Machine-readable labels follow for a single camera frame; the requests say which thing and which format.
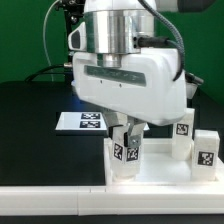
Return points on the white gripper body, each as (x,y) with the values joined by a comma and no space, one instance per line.
(144,87)

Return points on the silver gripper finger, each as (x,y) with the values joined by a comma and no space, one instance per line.
(114,119)
(134,134)

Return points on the white square table top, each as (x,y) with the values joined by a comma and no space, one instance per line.
(158,167)

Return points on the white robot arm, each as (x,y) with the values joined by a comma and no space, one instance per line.
(115,28)

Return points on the white marker base plate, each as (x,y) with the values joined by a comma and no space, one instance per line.
(77,121)

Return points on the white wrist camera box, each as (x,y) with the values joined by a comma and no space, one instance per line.
(77,39)

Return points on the white front obstacle wall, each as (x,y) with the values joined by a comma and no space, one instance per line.
(83,201)

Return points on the black camera stand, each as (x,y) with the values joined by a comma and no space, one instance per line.
(73,13)

